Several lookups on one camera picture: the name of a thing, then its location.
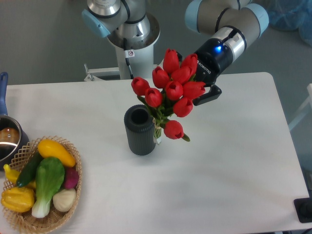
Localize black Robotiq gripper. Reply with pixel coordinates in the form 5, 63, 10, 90
176, 39, 233, 106

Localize red tulip bouquet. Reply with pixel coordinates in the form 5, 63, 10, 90
131, 49, 205, 142

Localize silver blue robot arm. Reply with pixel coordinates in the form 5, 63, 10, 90
81, 0, 269, 105

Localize dark ribbed cylindrical vase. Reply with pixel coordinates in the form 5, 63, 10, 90
124, 105, 156, 156

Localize blue plastic bag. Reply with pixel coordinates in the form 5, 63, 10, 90
266, 0, 312, 46

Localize purple radish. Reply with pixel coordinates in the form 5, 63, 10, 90
63, 168, 79, 189

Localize yellow squash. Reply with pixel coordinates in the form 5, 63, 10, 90
38, 139, 76, 168

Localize black device at edge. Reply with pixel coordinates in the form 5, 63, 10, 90
293, 197, 312, 223

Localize green bok choy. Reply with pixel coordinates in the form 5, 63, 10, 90
32, 157, 65, 218

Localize white garlic bulb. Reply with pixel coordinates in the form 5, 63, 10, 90
53, 189, 76, 212

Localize dark green cucumber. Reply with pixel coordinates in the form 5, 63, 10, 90
16, 151, 43, 188

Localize woven wicker basket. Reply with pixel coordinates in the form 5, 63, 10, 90
2, 136, 82, 234

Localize small yellow gourd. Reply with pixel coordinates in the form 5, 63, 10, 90
3, 163, 37, 190

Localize yellow bell pepper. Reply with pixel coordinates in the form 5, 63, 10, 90
0, 187, 35, 213

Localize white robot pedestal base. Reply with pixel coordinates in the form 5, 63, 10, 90
83, 13, 173, 82

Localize white frame at right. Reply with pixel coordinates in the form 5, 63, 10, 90
288, 83, 312, 132

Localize blue handled saucepan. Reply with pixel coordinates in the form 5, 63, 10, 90
0, 72, 29, 171

